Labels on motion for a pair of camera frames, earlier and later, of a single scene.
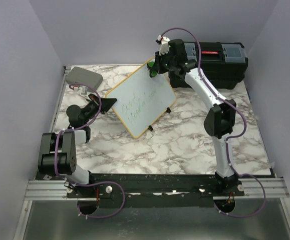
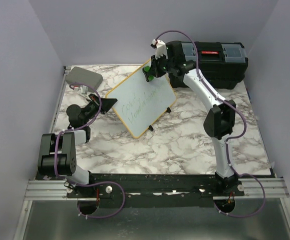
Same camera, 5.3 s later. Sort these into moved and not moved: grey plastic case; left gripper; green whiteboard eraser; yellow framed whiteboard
Moved: green whiteboard eraser
Not moved: grey plastic case; left gripper; yellow framed whiteboard
